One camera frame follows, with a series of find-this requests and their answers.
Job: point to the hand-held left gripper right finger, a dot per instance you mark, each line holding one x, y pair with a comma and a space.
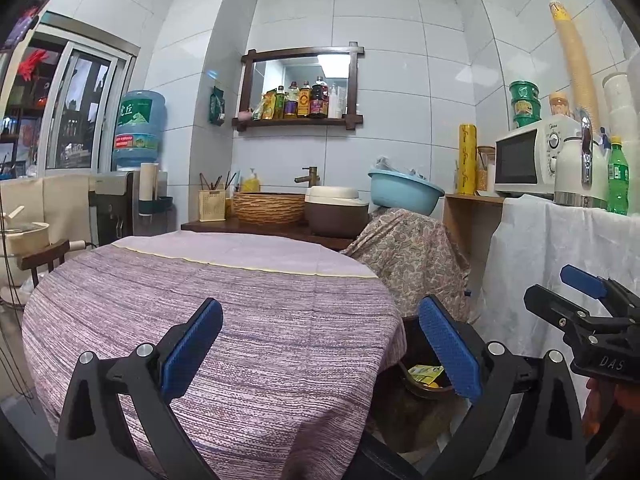
450, 347

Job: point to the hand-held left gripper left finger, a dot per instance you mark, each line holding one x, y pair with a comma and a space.
192, 347

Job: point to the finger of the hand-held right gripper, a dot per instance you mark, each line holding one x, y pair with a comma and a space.
582, 280
555, 307

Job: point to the dark brown trash bin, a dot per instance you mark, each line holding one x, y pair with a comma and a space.
410, 420

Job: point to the person's right hand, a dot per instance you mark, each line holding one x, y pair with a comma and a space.
602, 405

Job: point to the white cloth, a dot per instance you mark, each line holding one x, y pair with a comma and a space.
530, 250

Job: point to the purple striped tablecloth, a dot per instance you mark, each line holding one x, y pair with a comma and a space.
280, 320

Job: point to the floral cloth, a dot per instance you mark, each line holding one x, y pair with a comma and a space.
410, 255

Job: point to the green soda bottle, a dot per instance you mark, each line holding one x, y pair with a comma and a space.
618, 180

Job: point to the white electric kettle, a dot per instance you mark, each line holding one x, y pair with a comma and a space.
570, 170

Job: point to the wooden cabinet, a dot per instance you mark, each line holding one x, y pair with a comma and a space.
470, 230

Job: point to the wooden counter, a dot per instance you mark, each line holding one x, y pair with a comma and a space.
210, 227

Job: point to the white microwave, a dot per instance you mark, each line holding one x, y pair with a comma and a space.
517, 160

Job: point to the beige chopstick holder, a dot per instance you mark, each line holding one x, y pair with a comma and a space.
212, 205

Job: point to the glass jar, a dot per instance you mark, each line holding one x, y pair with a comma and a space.
485, 172

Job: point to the dark green cup holder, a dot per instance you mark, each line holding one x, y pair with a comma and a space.
160, 206

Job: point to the light blue basin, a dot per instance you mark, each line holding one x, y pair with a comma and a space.
405, 195

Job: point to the wicker basket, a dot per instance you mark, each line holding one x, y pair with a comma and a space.
270, 207

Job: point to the water dispenser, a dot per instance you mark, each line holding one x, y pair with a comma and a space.
112, 205

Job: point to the yellow wrap roll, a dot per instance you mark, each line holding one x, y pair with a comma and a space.
467, 160

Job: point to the white paper cup stack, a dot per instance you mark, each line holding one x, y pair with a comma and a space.
149, 185

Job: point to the dark wooden chair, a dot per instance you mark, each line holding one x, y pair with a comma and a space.
45, 255

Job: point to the yellow soap bottle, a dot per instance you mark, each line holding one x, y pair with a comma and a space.
251, 182

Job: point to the brown and cream rice cooker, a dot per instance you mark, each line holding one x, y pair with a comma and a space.
335, 215

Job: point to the orange lid jar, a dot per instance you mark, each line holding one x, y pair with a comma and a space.
560, 105

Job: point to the green noodle cup stack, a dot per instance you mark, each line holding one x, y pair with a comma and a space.
525, 105

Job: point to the grey plastic bag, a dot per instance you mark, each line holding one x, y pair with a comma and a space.
395, 166

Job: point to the beige cloth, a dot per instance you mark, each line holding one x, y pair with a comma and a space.
65, 200

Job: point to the cream cooking pot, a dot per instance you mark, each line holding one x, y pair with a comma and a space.
25, 240

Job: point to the bronze faucet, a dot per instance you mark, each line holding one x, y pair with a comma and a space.
307, 176

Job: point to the yellow paper cup stack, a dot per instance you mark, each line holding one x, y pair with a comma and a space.
575, 70

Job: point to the blue water jug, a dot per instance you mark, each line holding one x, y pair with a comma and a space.
139, 127

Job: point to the pink small pot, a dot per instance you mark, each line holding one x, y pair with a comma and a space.
244, 115

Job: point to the green hanging packet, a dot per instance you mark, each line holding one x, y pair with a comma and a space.
217, 105

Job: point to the yellow green seasoning packet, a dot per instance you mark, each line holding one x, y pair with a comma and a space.
265, 107

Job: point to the green oil bottle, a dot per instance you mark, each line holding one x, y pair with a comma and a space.
280, 105

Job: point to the wooden framed mirror shelf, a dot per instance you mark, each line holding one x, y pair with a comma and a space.
247, 92

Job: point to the purple label bottle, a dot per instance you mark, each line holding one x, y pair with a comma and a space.
292, 105

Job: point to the sliding window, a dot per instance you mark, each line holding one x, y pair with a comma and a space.
80, 110

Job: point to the white bottle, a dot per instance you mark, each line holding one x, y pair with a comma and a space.
336, 105

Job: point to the yellow label bottle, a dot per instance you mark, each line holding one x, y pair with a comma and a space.
304, 102

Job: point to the dark soy sauce bottle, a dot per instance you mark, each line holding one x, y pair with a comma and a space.
318, 102

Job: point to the red paper decoration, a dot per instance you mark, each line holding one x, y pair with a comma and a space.
32, 62

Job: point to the smartphone on holder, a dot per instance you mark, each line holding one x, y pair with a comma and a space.
25, 20

